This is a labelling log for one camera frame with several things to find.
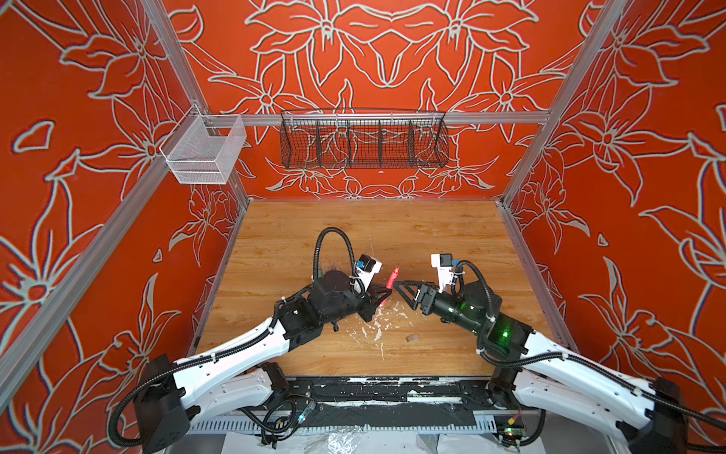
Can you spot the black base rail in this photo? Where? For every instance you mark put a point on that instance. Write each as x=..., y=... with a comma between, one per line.
x=469, y=392

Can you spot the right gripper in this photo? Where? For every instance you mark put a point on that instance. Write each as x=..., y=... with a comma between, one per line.
x=424, y=297

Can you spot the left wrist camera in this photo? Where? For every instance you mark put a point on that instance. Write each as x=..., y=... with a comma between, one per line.
x=365, y=269

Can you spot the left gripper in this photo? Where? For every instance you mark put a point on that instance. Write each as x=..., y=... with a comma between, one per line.
x=370, y=301

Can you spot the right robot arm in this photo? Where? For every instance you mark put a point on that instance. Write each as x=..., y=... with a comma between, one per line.
x=533, y=371

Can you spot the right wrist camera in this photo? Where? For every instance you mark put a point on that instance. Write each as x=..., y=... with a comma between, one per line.
x=444, y=265

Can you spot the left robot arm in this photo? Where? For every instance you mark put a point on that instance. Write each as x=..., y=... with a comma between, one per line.
x=172, y=395

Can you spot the black wire basket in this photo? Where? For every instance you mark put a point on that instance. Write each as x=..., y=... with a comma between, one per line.
x=345, y=138

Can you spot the red pen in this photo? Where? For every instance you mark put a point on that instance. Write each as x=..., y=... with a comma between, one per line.
x=390, y=283

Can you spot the clear plastic bin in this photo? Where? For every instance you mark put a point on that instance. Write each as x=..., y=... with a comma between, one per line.
x=198, y=152

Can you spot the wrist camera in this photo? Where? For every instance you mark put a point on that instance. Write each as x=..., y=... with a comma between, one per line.
x=444, y=265
x=365, y=269

